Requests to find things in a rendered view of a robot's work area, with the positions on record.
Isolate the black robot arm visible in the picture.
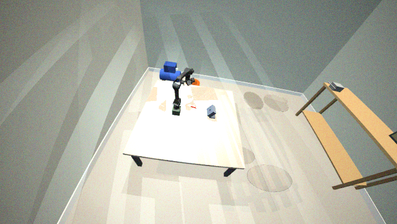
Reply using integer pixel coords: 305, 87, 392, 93
172, 67, 194, 110

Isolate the grey metal panel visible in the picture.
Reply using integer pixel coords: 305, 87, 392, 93
207, 105, 216, 119

